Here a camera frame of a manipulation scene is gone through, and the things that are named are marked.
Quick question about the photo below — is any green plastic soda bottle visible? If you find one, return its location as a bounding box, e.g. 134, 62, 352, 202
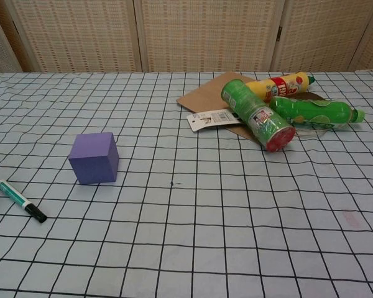
269, 95, 367, 129

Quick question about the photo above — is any yellow bottle red label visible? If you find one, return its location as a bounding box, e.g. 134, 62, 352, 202
245, 71, 317, 103

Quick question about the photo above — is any purple foam cube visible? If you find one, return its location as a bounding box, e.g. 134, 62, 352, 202
68, 132, 120, 186

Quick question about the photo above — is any white paper hang tag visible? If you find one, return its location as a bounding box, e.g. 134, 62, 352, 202
186, 109, 241, 133

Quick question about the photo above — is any green whiteboard marker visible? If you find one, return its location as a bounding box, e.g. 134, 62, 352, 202
0, 179, 48, 224

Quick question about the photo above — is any checked light blue tablecloth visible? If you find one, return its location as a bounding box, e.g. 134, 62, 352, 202
0, 70, 373, 298

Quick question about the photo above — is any green chip can red lid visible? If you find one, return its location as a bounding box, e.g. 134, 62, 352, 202
221, 78, 297, 153

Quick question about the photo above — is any brown cardboard sheet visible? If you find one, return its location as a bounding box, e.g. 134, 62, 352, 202
176, 71, 330, 145

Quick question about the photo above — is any woven folding screen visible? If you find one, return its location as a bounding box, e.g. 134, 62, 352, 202
0, 0, 373, 74

